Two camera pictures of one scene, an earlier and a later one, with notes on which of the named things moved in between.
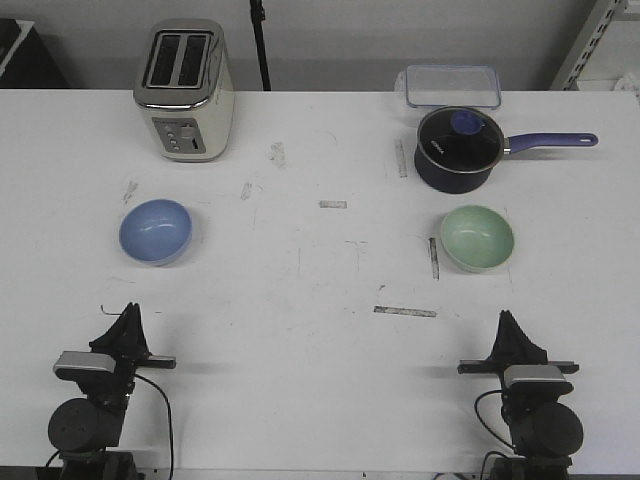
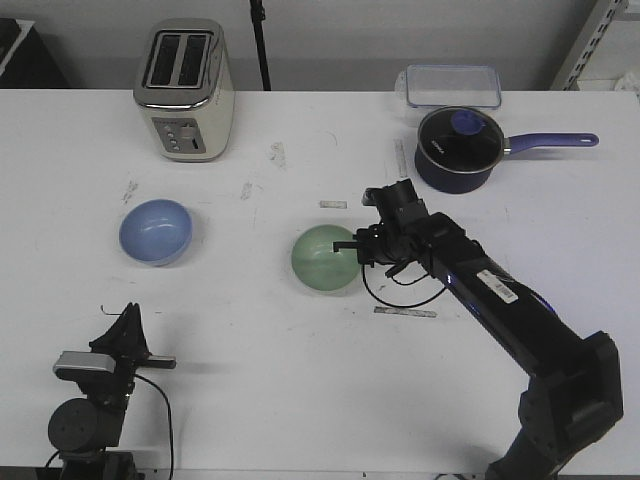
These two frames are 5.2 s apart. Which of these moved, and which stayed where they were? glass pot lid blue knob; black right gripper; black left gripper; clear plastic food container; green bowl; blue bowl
Moved: green bowl; black right gripper
Stayed: black left gripper; clear plastic food container; blue bowl; glass pot lid blue knob
